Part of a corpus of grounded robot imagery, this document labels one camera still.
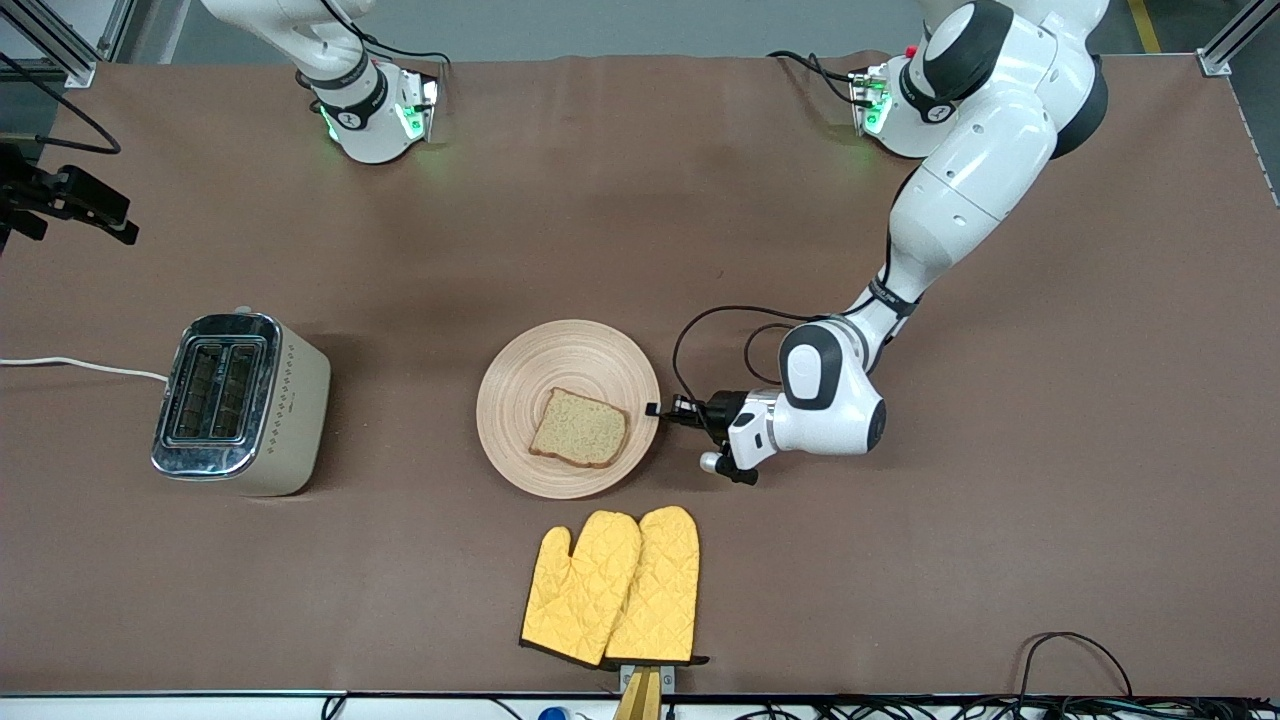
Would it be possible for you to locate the brown bread slice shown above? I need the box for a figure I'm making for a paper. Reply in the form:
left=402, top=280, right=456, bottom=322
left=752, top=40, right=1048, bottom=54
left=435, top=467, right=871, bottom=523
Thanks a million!
left=528, top=387, right=631, bottom=470

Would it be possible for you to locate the round wooden plate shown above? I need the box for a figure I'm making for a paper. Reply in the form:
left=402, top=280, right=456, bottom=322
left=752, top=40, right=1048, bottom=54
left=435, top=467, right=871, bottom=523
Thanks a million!
left=476, top=319, right=662, bottom=500

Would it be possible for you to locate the beige chrome two-slot toaster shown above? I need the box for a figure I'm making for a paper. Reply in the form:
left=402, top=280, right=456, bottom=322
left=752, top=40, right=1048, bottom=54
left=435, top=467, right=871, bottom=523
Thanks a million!
left=150, top=305, right=333, bottom=498

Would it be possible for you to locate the yellow quilted oven mitt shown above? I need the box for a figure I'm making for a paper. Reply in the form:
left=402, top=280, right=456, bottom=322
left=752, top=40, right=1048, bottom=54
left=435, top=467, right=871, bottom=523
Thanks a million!
left=519, top=510, right=643, bottom=668
left=604, top=505, right=701, bottom=666

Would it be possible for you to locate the brown table mat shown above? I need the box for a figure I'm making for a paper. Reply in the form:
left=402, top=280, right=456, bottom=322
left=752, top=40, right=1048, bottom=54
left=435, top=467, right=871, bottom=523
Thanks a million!
left=0, top=52, right=1280, bottom=696

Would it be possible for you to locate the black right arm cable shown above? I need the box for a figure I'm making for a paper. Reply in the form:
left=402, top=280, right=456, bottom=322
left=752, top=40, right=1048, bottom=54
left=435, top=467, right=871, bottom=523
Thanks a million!
left=0, top=52, right=123, bottom=158

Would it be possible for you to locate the aluminium frame post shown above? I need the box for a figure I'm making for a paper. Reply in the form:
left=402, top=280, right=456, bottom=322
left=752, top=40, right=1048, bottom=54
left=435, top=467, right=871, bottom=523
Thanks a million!
left=1200, top=0, right=1280, bottom=77
left=0, top=0, right=136, bottom=89

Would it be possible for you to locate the white toaster power cable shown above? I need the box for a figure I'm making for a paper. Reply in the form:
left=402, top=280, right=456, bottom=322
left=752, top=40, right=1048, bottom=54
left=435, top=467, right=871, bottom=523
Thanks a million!
left=0, top=356, right=169, bottom=383

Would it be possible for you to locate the grey metal bracket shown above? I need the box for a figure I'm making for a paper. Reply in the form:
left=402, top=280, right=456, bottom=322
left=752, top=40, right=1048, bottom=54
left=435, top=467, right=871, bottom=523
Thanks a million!
left=618, top=663, right=677, bottom=696

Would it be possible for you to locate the black cable bundle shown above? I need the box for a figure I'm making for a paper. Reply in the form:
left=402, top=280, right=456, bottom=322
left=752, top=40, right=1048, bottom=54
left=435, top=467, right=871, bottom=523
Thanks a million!
left=700, top=695, right=1280, bottom=720

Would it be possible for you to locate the black right base cable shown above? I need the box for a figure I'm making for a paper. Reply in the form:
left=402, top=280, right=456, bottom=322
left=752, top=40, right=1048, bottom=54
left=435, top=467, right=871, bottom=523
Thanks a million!
left=360, top=35, right=453, bottom=73

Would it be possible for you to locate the black base cable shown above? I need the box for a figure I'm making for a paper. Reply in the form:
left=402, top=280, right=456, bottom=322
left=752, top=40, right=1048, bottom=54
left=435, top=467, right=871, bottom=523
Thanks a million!
left=360, top=35, right=453, bottom=73
left=768, top=50, right=871, bottom=107

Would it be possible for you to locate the black left base cable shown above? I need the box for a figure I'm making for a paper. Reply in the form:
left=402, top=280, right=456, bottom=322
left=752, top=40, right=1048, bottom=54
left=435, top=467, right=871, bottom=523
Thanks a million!
left=768, top=50, right=871, bottom=107

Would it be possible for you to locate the black looped floor cable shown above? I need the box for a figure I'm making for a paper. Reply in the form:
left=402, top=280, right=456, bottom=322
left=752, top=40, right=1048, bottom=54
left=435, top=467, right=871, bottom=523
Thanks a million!
left=1018, top=632, right=1136, bottom=701

